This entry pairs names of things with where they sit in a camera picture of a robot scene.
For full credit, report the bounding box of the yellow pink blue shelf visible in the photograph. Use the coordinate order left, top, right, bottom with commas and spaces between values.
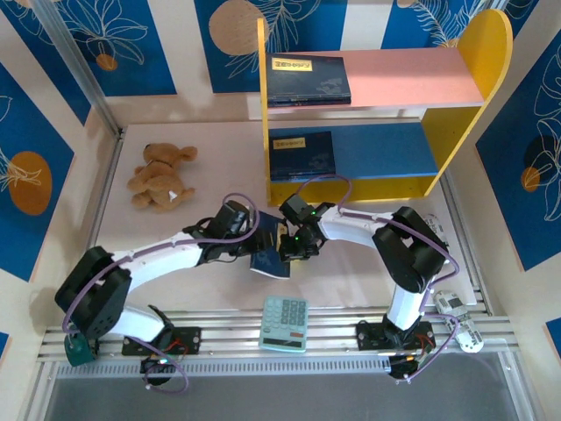
256, 9, 514, 207

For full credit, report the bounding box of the navy book yellow label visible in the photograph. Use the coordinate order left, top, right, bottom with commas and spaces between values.
270, 169, 338, 182

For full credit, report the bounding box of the light blue calculator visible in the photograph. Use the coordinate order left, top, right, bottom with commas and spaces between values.
257, 294, 310, 353

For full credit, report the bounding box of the brown plush dog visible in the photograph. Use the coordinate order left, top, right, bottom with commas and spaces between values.
125, 142, 199, 215

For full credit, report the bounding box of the crumpled white printed tube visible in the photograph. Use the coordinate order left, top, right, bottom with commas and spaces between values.
420, 212, 451, 253

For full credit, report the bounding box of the black controller board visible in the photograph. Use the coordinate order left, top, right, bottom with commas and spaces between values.
387, 353, 424, 382
139, 353, 177, 387

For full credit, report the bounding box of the teal clamp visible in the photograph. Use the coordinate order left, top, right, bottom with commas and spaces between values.
64, 333, 96, 367

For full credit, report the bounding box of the aluminium rail base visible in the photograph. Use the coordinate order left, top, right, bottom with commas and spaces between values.
39, 313, 514, 363

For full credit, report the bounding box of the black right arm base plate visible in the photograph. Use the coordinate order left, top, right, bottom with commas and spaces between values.
355, 321, 435, 352

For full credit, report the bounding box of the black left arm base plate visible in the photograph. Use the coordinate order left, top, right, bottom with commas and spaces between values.
121, 326, 202, 356

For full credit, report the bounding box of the grey slotted cable duct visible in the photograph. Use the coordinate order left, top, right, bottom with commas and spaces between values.
56, 359, 394, 379

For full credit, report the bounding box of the aluminium table edge rail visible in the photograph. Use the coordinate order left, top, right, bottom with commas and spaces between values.
440, 178, 486, 303
72, 125, 126, 308

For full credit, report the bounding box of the aluminium frame post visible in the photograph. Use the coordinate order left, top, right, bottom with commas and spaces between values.
32, 0, 123, 137

